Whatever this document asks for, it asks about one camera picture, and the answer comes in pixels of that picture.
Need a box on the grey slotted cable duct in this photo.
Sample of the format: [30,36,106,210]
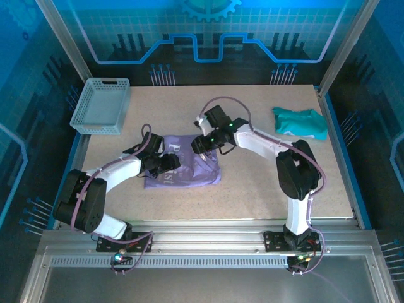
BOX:
[50,256,291,269]

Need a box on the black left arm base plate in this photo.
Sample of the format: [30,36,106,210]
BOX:
[96,232,155,253]

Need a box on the purple t-shirt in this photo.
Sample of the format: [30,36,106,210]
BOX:
[143,134,222,190]

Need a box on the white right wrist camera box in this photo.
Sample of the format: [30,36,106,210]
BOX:
[195,116,215,136]

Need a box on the aluminium frame post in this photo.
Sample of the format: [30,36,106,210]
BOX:
[318,0,379,95]
[34,0,93,82]

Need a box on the grey metal front panel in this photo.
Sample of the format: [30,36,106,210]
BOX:
[40,268,379,303]

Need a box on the aluminium mounting rail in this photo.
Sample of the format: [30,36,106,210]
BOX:
[40,219,378,257]

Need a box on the small status light board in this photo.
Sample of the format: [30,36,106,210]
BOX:
[110,252,133,264]
[287,254,312,266]

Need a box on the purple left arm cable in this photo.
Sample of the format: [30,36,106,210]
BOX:
[71,123,155,275]

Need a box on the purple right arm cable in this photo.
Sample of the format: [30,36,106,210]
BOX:
[200,96,326,277]

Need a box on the light blue perforated plastic basket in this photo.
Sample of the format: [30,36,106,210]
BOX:
[69,78,132,136]

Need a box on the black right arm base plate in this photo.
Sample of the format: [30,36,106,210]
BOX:
[263,230,323,253]

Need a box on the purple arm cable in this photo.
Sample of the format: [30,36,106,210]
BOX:
[200,96,326,277]
[71,123,155,275]

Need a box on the teal folded cloth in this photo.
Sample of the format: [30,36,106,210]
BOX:
[271,106,328,141]

